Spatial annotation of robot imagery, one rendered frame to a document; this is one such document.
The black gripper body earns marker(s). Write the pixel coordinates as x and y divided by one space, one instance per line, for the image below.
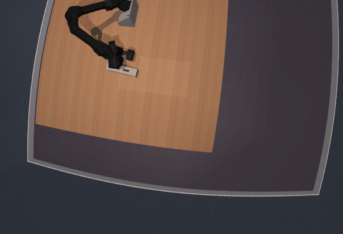
129 53

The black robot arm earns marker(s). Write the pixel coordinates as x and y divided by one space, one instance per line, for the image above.
100 48

